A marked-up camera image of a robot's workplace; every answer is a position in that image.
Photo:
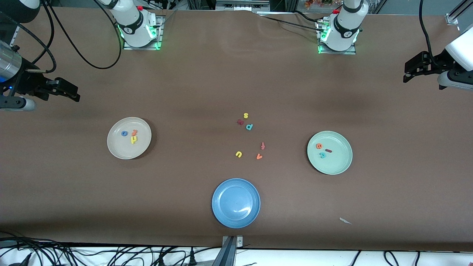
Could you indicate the brown table cover sheet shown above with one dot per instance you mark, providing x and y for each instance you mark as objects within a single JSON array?
[{"x": 236, "y": 74}]

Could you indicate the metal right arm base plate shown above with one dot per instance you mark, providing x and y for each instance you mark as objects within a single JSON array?
[{"x": 142, "y": 47}]

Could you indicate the yellow letter h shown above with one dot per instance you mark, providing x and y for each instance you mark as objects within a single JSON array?
[{"x": 133, "y": 140}]

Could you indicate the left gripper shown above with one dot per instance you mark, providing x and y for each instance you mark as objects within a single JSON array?
[{"x": 435, "y": 63}]

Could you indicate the blue plate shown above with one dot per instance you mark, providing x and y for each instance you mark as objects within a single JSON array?
[{"x": 235, "y": 203}]

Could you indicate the metal table clamp bracket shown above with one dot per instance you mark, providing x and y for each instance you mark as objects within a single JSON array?
[{"x": 232, "y": 242}]

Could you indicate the pale green plate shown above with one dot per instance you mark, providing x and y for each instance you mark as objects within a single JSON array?
[{"x": 338, "y": 162}]

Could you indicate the aluminium frame profile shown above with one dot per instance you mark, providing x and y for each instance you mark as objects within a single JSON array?
[{"x": 452, "y": 17}]

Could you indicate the white paper scrap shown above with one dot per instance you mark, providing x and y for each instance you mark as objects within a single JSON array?
[{"x": 345, "y": 221}]

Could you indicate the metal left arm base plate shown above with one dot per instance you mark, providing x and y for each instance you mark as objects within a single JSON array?
[{"x": 338, "y": 52}]

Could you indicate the beige brown plate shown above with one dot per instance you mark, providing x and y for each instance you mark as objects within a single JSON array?
[{"x": 120, "y": 147}]

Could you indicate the orange artificial flowers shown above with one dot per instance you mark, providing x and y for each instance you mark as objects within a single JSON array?
[{"x": 314, "y": 3}]

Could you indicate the grey power strip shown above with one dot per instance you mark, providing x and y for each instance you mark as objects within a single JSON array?
[{"x": 242, "y": 5}]

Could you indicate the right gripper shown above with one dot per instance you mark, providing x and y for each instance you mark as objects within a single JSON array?
[{"x": 26, "y": 83}]

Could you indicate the teal letter p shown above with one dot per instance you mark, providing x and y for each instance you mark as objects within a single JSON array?
[{"x": 249, "y": 127}]

